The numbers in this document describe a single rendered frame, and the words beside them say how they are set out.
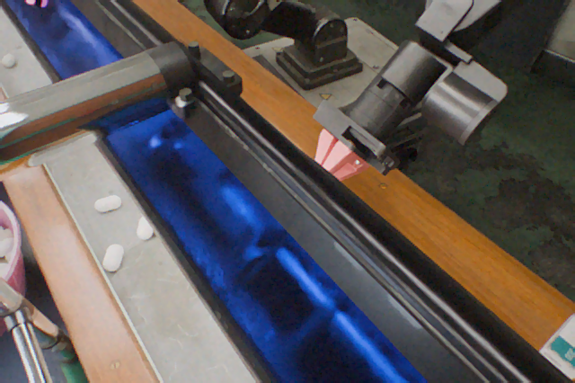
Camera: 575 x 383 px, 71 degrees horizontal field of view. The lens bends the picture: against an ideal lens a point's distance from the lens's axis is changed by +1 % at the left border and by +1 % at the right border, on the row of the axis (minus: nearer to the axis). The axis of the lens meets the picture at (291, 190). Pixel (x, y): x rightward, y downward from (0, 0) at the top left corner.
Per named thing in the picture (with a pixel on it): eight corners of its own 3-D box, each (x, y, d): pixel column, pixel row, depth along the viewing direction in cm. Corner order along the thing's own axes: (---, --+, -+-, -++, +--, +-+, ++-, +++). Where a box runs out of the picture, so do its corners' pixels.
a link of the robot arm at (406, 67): (412, 47, 49) (407, 24, 43) (459, 78, 46) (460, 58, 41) (374, 93, 50) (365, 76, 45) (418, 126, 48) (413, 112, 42)
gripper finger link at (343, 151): (308, 201, 45) (363, 136, 43) (270, 164, 48) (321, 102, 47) (332, 211, 51) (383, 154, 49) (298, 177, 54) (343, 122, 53)
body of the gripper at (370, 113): (374, 159, 42) (422, 103, 41) (313, 110, 47) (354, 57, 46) (392, 174, 48) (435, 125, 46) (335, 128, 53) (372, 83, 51)
